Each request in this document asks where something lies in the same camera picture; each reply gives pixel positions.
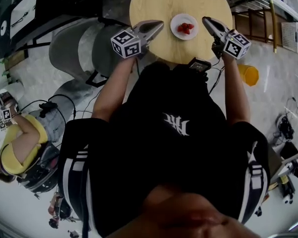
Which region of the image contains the black waist-mounted device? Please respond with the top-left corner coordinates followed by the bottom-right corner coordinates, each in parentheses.
top-left (188, 57), bottom-right (212, 73)

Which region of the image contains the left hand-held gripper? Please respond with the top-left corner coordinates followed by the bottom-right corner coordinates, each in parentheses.
top-left (111, 20), bottom-right (164, 60)

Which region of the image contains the white plate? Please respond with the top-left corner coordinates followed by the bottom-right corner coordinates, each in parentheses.
top-left (170, 13), bottom-right (199, 41)

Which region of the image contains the white perforated basket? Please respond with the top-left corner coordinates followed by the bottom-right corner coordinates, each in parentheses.
top-left (280, 21), bottom-right (298, 52)

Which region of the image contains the person's right forearm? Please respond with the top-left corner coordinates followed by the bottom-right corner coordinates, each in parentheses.
top-left (221, 53), bottom-right (251, 126)

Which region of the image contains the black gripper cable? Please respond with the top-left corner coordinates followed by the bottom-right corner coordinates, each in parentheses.
top-left (208, 58), bottom-right (225, 95)

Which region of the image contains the person's black t-shirt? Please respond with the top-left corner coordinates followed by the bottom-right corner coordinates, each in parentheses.
top-left (57, 60), bottom-right (271, 238)

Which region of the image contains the spare hand-held gripper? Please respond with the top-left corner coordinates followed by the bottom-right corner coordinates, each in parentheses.
top-left (280, 177), bottom-right (296, 205)

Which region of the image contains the white board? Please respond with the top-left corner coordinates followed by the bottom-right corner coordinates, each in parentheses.
top-left (9, 0), bottom-right (38, 38)

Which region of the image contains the low wooden table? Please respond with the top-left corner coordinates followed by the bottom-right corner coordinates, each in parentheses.
top-left (268, 142), bottom-right (298, 185)

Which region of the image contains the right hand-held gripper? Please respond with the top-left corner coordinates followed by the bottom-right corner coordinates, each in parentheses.
top-left (202, 17), bottom-right (252, 60)

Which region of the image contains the gray upholstered chair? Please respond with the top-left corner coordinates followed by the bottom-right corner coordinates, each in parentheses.
top-left (85, 21), bottom-right (137, 88)
top-left (49, 17), bottom-right (95, 80)

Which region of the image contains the person's face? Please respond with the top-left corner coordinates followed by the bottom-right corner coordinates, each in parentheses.
top-left (109, 183), bottom-right (261, 238)

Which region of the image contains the person's left forearm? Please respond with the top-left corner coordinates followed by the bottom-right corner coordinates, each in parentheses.
top-left (91, 57), bottom-right (137, 121)

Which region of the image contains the round wooden table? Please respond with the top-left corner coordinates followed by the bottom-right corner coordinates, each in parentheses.
top-left (129, 0), bottom-right (233, 64)

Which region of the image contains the black device with cables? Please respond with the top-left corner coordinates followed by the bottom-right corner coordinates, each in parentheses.
top-left (278, 115), bottom-right (295, 140)

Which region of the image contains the dark wooden chair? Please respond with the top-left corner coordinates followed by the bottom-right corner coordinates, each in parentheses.
top-left (232, 6), bottom-right (271, 42)

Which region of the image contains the black desk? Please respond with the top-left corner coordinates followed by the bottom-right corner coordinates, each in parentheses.
top-left (0, 0), bottom-right (55, 58)

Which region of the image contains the yellow plastic bin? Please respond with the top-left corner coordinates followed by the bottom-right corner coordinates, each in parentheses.
top-left (237, 63), bottom-right (260, 87)

